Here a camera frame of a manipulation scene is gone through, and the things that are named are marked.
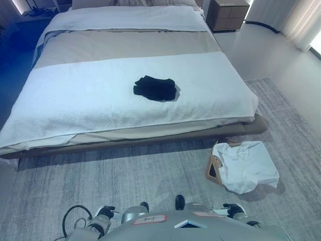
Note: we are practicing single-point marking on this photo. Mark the silver left robot leg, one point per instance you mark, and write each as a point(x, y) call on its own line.
point(133, 213)

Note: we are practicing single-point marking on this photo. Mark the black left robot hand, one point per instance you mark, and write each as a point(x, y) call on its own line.
point(105, 210)

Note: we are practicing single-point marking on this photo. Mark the silver right robot leg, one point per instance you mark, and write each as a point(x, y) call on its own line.
point(195, 207)

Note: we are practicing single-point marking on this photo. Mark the black garment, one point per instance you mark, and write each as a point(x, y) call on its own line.
point(155, 88)

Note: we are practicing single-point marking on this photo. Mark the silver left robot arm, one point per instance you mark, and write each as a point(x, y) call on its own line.
point(89, 226)

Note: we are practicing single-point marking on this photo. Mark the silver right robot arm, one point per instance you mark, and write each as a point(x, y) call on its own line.
point(247, 219)

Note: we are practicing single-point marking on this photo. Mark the beige duvet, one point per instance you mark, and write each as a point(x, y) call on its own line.
point(125, 45)

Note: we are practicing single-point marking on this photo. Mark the silver robot leg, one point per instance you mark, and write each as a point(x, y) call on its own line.
point(195, 207)
point(133, 213)

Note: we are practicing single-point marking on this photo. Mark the brown wooden nightstand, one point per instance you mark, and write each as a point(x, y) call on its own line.
point(227, 13)

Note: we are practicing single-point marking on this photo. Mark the white top sheet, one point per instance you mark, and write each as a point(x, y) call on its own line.
point(125, 18)

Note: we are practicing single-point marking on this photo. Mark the white fleece blanket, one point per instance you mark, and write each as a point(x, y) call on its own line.
point(100, 100)

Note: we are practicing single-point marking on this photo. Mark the wooden laundry basket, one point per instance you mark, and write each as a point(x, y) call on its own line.
point(213, 173)

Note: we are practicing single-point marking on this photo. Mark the white curtain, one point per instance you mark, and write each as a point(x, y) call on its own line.
point(296, 22)

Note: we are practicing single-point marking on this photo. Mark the white basket liner cloth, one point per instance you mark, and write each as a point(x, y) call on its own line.
point(248, 168)

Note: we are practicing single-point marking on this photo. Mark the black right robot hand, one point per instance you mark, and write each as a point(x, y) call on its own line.
point(232, 208)

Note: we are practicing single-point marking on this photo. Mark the low beige bed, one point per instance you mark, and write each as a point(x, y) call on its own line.
point(140, 42)

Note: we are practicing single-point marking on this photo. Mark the grey robot torso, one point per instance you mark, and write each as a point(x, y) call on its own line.
point(175, 229)

